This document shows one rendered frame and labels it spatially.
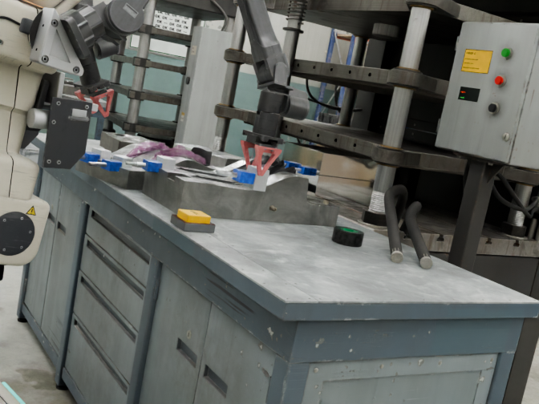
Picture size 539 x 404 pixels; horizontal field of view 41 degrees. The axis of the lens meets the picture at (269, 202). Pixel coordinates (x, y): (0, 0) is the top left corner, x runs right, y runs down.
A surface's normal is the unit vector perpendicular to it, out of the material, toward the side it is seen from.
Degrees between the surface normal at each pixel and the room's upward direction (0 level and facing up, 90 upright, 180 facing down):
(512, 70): 90
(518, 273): 90
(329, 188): 90
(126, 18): 75
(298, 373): 90
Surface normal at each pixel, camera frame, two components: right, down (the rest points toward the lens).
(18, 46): 0.66, 0.24
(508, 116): -0.84, -0.07
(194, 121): 0.39, 0.22
